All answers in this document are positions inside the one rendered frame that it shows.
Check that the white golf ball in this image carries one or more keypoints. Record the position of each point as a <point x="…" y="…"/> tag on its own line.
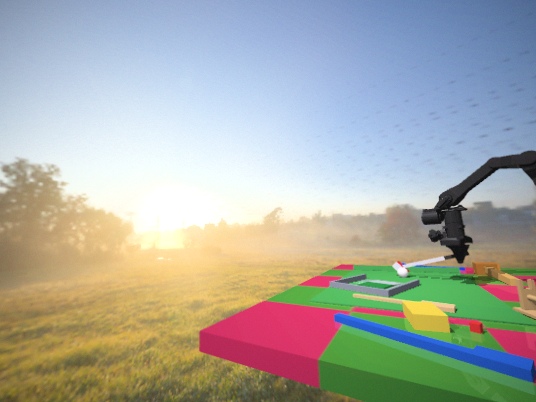
<point x="402" y="272"/>

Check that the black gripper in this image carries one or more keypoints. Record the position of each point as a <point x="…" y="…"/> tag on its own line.
<point x="456" y="239"/>

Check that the small red block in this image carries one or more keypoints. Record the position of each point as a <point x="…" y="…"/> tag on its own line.
<point x="476" y="327"/>

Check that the yellow block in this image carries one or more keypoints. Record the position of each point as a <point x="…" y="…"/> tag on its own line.
<point x="425" y="316"/>

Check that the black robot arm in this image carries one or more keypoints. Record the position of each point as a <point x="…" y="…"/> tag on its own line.
<point x="454" y="195"/>

